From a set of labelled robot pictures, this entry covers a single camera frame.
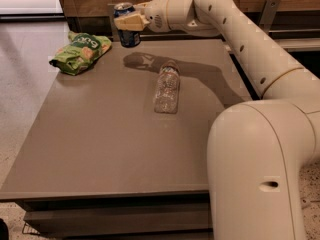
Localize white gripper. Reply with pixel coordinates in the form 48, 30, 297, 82
114, 0, 170, 33

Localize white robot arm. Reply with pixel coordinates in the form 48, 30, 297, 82
114, 0, 320, 240

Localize clear plastic water bottle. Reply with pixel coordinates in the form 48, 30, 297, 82
154, 60, 180, 114

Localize green rice chip bag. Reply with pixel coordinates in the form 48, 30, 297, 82
49, 31, 112, 76

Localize grey drawer cabinet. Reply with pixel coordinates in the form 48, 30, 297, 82
1, 40, 249, 240

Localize right metal bracket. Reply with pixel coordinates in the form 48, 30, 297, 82
258, 0, 281, 29

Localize blue pepsi can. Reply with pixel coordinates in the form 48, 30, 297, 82
113, 2, 141, 48

